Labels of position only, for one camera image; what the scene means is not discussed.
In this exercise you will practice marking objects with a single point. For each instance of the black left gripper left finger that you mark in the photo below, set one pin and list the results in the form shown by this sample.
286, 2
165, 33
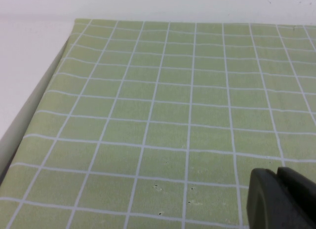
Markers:
264, 202

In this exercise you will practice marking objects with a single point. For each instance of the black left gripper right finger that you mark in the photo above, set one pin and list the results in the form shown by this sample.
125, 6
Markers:
301, 199

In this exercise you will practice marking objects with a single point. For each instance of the green white-checked tablecloth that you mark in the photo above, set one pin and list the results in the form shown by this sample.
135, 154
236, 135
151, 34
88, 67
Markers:
148, 103

